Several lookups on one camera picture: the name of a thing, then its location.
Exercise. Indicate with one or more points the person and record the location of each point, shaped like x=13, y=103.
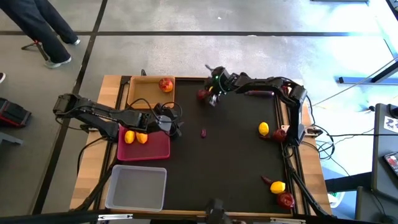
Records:
x=37, y=25

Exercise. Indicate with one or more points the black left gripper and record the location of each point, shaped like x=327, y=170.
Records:
x=163, y=121

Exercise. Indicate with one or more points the dark red stand leg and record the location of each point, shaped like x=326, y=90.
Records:
x=38, y=48

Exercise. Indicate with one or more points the yellow lemon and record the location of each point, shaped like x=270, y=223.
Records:
x=141, y=137
x=263, y=128
x=277, y=187
x=129, y=137

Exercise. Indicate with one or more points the red and black case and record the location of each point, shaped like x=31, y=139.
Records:
x=14, y=113

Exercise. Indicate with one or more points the dark red apple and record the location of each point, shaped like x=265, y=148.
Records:
x=202, y=94
x=285, y=200
x=279, y=135

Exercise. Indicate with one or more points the person's shoe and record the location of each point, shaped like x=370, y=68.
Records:
x=2, y=77

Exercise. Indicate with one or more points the black overhead gantry bar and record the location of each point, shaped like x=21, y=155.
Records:
x=46, y=218

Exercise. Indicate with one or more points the purple sweet potato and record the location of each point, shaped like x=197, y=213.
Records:
x=259, y=93

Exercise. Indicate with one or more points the black rounded object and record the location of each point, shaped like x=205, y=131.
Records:
x=217, y=213

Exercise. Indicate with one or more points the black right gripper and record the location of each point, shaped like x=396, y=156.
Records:
x=222, y=81

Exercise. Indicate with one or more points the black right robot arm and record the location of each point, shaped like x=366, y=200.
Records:
x=264, y=83

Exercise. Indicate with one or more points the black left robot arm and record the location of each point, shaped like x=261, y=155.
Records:
x=124, y=116

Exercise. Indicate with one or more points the silver gantry bracket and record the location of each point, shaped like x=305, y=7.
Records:
x=287, y=221
x=115, y=216

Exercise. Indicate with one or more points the pink plastic basket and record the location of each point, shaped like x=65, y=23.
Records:
x=146, y=152

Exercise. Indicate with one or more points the white and green item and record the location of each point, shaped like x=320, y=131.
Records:
x=337, y=199

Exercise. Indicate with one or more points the black desk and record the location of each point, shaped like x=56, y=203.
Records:
x=381, y=155

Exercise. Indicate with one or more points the black diagonal stand leg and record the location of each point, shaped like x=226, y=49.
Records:
x=387, y=73

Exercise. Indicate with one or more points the white patterned sticker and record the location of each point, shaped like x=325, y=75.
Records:
x=391, y=124

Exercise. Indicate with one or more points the grey metal bracket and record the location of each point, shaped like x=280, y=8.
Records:
x=9, y=138

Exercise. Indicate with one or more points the black table mat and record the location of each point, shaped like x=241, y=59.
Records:
x=224, y=161

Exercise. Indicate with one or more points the clear plastic basket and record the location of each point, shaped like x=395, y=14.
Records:
x=136, y=189

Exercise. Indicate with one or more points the small black clamp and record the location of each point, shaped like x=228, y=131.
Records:
x=143, y=72

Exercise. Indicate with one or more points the blue metal bar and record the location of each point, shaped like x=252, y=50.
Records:
x=357, y=80

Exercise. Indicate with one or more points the black metal table frame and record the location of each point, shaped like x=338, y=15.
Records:
x=124, y=80

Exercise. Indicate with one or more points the red and yellow apple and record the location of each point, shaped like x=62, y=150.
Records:
x=165, y=84

